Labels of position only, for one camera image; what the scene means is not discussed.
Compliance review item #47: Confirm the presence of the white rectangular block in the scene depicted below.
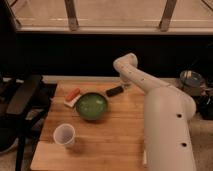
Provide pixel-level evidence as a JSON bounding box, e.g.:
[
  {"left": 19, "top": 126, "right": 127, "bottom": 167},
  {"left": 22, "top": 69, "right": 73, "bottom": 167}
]
[{"left": 64, "top": 95, "right": 81, "bottom": 108}]

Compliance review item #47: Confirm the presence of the left metal frame post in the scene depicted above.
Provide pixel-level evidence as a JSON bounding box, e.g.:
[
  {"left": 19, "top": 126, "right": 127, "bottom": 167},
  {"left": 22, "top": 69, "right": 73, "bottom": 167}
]
[{"left": 64, "top": 0, "right": 78, "bottom": 31}]

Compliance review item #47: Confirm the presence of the metal frame post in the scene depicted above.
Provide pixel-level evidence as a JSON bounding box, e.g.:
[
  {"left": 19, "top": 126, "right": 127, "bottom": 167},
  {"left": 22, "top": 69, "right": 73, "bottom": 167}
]
[
  {"left": 64, "top": 0, "right": 78, "bottom": 31},
  {"left": 158, "top": 0, "right": 177, "bottom": 32}
]

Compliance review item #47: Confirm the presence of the round metal tin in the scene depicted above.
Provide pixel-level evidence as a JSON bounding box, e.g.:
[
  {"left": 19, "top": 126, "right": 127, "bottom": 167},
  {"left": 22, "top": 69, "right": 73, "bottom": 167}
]
[{"left": 180, "top": 70, "right": 204, "bottom": 96}]

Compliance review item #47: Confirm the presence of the black chair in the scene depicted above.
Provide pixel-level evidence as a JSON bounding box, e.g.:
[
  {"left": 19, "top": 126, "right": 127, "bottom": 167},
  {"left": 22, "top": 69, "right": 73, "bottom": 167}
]
[{"left": 0, "top": 75, "right": 56, "bottom": 171}]

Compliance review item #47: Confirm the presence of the right metal frame post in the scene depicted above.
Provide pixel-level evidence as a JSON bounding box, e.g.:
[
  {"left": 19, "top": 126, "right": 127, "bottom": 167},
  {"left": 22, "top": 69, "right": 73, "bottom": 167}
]
[{"left": 158, "top": 0, "right": 177, "bottom": 32}]

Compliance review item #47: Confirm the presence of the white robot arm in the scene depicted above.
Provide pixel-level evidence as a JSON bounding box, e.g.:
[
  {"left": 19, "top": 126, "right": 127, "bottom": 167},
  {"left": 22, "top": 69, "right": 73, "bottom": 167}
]
[{"left": 113, "top": 53, "right": 197, "bottom": 171}]

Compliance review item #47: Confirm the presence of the green bowl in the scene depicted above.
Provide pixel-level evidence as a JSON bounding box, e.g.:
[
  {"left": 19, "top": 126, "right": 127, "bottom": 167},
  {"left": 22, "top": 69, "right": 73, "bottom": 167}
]
[{"left": 75, "top": 92, "right": 108, "bottom": 121}]

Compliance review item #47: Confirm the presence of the black eraser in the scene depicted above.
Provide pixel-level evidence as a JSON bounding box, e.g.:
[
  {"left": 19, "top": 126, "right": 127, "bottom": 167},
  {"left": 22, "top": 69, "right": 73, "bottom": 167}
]
[{"left": 106, "top": 86, "right": 124, "bottom": 97}]

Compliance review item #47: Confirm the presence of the clear plastic cup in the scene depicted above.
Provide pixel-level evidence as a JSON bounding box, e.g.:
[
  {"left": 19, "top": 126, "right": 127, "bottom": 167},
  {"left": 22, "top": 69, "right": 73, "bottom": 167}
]
[{"left": 53, "top": 123, "right": 76, "bottom": 148}]

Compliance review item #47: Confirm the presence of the orange carrot toy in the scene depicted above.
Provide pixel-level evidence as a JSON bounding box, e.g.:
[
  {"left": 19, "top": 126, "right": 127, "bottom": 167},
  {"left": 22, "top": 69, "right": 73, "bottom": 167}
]
[{"left": 65, "top": 88, "right": 80, "bottom": 102}]

